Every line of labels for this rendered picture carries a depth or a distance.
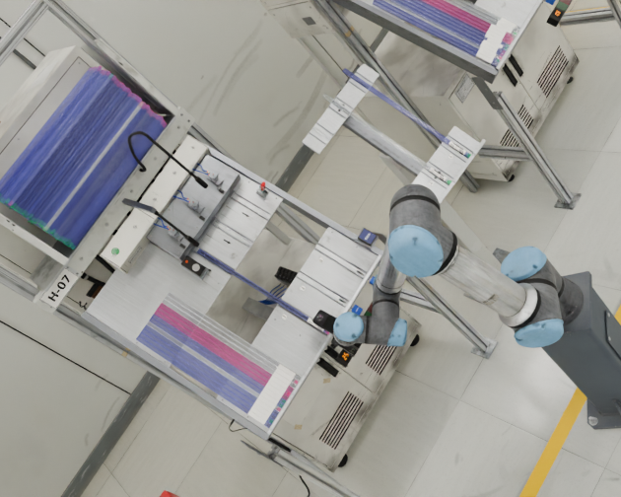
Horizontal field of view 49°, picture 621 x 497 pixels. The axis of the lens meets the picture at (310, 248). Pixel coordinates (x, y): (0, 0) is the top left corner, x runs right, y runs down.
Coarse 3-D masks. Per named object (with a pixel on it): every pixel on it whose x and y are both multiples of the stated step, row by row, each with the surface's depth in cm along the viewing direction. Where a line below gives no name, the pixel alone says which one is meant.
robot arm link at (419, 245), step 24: (408, 216) 148; (432, 216) 149; (408, 240) 144; (432, 240) 144; (456, 240) 150; (408, 264) 148; (432, 264) 146; (456, 264) 151; (480, 264) 155; (480, 288) 156; (504, 288) 158; (528, 288) 164; (552, 288) 169; (504, 312) 162; (528, 312) 161; (552, 312) 163; (528, 336) 164; (552, 336) 164
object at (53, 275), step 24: (24, 24) 195; (0, 48) 192; (144, 96) 227; (168, 120) 220; (120, 192) 212; (0, 216) 193; (384, 240) 223; (48, 264) 215; (48, 288) 204; (264, 312) 253; (264, 456) 207
